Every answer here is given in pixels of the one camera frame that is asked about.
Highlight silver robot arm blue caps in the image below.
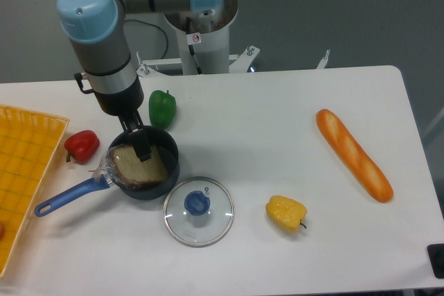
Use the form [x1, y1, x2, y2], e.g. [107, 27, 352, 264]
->
[57, 0, 238, 161]

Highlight green bell pepper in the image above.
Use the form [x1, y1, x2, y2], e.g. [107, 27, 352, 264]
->
[148, 90, 177, 130]

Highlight black cable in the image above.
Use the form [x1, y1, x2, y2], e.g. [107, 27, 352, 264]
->
[123, 19, 169, 60]

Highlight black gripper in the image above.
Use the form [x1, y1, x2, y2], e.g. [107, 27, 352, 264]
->
[94, 80, 151, 162]

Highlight red bell pepper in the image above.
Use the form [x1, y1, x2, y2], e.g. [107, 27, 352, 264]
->
[65, 130, 100, 164]

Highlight black object at table corner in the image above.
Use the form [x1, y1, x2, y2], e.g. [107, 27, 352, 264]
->
[427, 243, 444, 279]

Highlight dark pot blue handle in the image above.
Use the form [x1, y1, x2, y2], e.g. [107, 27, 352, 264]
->
[34, 126, 180, 217]

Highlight yellow bell pepper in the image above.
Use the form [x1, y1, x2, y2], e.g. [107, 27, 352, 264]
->
[266, 195, 307, 234]

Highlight yellow wicker basket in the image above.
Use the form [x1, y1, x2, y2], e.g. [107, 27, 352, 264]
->
[1, 105, 69, 276]

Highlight wrapped bread slice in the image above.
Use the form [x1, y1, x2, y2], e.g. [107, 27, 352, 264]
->
[92, 144, 169, 191]

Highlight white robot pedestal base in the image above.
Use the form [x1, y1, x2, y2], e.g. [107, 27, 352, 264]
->
[135, 8, 331, 77]

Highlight orange baguette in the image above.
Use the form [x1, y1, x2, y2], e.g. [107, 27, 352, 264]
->
[316, 109, 394, 203]

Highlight glass pot lid blue knob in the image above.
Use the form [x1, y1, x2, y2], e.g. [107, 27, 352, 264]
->
[163, 176, 235, 247]

